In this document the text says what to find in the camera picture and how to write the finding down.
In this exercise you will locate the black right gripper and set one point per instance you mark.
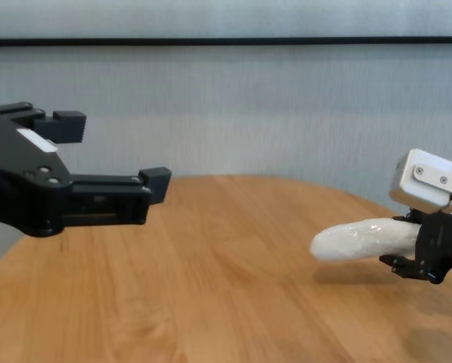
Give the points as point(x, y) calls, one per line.
point(437, 249)

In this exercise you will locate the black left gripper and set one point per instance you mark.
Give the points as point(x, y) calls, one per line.
point(22, 181)

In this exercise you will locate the black wall rail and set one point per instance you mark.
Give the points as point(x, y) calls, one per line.
point(226, 41)

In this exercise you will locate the white plastic-wrapped sandbag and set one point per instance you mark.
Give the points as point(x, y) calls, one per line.
point(362, 242)

